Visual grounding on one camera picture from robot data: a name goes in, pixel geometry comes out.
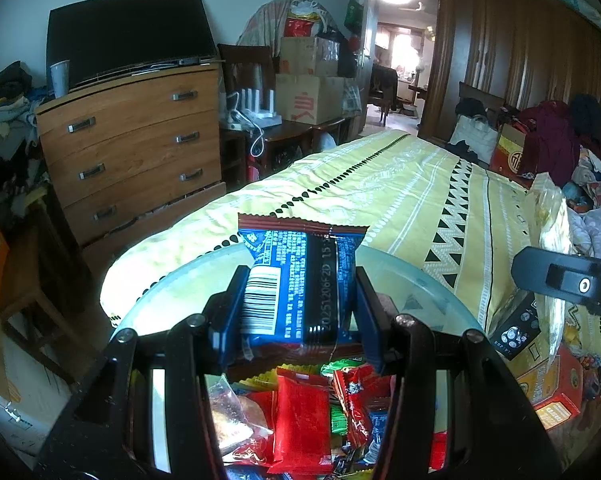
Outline grey plastic cup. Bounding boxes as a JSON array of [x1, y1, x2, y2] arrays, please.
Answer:
[[49, 60, 71, 100]]

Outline orange and red snack box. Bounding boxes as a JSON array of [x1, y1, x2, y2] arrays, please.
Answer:
[[511, 345, 584, 431]]

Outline clear glass bowl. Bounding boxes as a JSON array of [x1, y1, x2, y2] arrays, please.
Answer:
[[111, 247, 489, 480]]

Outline pile of folded clothes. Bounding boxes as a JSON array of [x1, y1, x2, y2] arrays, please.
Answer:
[[0, 60, 48, 221]]

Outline clear yellow snack packet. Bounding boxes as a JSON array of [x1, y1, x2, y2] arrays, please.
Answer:
[[525, 172, 579, 366]]

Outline dark wooden chair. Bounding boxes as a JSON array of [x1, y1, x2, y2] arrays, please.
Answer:
[[218, 43, 278, 96]]

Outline small cardboard box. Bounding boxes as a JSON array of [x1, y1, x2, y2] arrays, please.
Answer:
[[279, 36, 341, 78]]

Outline white router with antennas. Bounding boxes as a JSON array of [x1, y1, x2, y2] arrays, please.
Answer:
[[235, 87, 282, 128]]

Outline black box with white dots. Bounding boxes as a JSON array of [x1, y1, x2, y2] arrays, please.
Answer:
[[489, 292, 540, 361]]

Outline white tote bag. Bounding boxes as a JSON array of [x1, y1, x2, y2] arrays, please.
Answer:
[[447, 114, 499, 163]]

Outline hallway chair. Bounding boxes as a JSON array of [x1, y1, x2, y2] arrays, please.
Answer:
[[371, 64, 399, 126]]

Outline scattered colourful snack wrappers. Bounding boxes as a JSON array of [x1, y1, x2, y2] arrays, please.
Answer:
[[575, 340, 601, 436]]

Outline dark wooden side table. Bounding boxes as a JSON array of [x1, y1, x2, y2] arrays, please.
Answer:
[[220, 115, 364, 186]]

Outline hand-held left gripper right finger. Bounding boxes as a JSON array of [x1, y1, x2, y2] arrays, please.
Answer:
[[353, 266, 564, 480]]

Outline red shopping bag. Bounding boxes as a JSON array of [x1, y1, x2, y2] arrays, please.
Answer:
[[286, 17, 324, 38]]

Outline brown wooden wardrobe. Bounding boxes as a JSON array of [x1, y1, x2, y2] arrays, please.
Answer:
[[418, 0, 601, 146]]

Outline striped cloth cover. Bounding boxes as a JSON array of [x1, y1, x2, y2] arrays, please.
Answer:
[[238, 0, 311, 51]]

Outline pile of mixed snack packets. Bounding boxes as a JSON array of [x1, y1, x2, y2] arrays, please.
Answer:
[[203, 355, 449, 480]]

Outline black flat television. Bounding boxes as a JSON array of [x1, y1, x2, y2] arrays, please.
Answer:
[[46, 0, 218, 90]]

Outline red gift box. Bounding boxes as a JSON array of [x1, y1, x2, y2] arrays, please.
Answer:
[[489, 122, 536, 178]]

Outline wooden stool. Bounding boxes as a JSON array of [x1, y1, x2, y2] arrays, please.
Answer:
[[0, 200, 106, 386]]

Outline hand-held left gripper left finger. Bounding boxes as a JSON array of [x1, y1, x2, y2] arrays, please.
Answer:
[[34, 264, 251, 480]]

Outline green hanging packet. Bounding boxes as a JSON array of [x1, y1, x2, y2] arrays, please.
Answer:
[[345, 0, 365, 31]]

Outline large cardboard box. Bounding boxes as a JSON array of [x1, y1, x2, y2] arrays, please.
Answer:
[[275, 74, 351, 125]]

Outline flat cardboard sheet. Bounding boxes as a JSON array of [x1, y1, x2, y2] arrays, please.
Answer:
[[0, 310, 76, 461]]

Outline wooden chest of drawers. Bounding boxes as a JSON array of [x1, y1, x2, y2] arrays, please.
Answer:
[[34, 60, 227, 261]]

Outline white plastic bag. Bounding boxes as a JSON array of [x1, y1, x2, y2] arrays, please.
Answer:
[[289, 0, 331, 21]]

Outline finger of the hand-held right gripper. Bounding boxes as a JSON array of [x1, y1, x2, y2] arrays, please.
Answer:
[[511, 246, 601, 320]]

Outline heap of dark red clothes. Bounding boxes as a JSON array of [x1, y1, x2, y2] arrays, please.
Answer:
[[501, 92, 601, 241]]

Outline blue snack packet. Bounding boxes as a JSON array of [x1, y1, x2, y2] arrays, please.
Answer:
[[237, 212, 369, 361]]

